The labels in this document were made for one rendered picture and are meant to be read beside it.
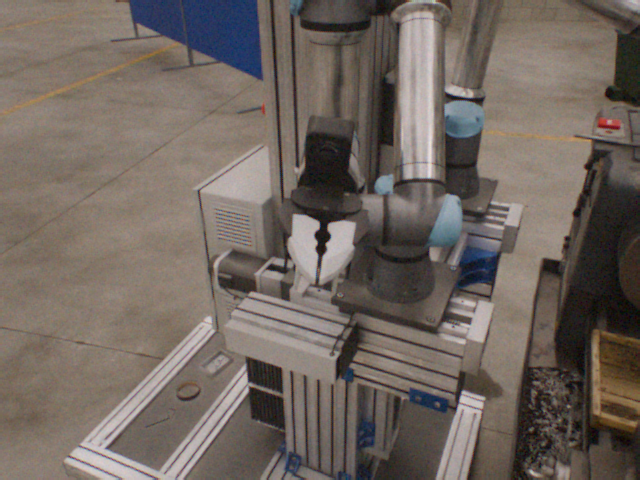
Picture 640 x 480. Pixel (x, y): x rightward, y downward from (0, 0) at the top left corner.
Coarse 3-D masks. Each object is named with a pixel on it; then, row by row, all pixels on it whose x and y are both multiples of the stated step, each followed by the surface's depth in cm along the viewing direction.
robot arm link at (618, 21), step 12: (564, 0) 125; (576, 0) 124; (588, 0) 123; (600, 0) 123; (612, 0) 122; (624, 0) 122; (636, 0) 122; (588, 12) 126; (600, 12) 124; (612, 12) 123; (624, 12) 123; (636, 12) 123; (612, 24) 126; (624, 24) 125; (636, 24) 124; (636, 36) 127
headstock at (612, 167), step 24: (624, 120) 174; (600, 168) 153; (624, 168) 145; (600, 192) 148; (624, 192) 144; (576, 216) 195; (600, 216) 150; (624, 216) 147; (576, 240) 173; (600, 240) 153; (576, 264) 161; (600, 264) 156; (600, 288) 160
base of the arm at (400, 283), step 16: (384, 256) 108; (416, 256) 106; (368, 272) 113; (384, 272) 109; (400, 272) 107; (416, 272) 108; (432, 272) 112; (368, 288) 113; (384, 288) 109; (400, 288) 108; (416, 288) 110; (432, 288) 112
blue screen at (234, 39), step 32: (128, 0) 839; (160, 0) 742; (192, 0) 661; (224, 0) 596; (256, 0) 543; (160, 32) 779; (192, 32) 690; (224, 32) 620; (256, 32) 562; (192, 64) 726; (256, 64) 582
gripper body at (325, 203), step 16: (304, 176) 63; (352, 176) 63; (304, 192) 56; (320, 192) 57; (336, 192) 57; (352, 192) 64; (304, 208) 54; (320, 208) 54; (336, 208) 54; (352, 208) 55; (320, 224) 55; (320, 240) 56; (288, 256) 56; (320, 256) 57
